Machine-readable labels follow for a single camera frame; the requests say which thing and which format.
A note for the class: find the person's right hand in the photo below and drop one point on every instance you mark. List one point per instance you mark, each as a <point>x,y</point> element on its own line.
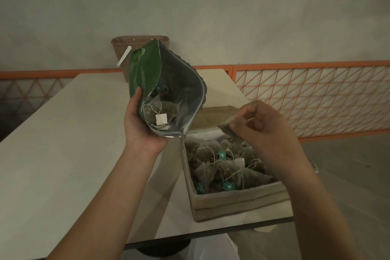
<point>271,138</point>

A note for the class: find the person's left hand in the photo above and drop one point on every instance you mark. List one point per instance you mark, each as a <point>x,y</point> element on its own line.
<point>140,135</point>

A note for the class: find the pyramid tea bag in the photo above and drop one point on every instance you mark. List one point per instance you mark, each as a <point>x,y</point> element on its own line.
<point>227,128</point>

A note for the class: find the green foil pouch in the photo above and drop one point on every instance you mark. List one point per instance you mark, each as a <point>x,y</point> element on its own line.
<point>144,68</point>

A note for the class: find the beige paper box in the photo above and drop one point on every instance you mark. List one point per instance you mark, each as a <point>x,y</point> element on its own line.
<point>237,205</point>

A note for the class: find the person's right forearm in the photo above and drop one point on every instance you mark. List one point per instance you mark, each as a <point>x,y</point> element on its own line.
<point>323,220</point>

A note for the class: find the person's left forearm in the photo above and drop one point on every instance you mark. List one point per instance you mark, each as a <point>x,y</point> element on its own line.
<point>103,208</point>

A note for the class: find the orange mesh fence panel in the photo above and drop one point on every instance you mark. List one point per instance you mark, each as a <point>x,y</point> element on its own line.
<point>30,95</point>
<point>329,98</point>

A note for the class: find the brown plastic basket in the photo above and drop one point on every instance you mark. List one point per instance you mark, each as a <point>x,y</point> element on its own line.
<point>122,46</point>

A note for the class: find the black table base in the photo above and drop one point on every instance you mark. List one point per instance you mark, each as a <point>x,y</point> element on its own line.
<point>164,247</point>

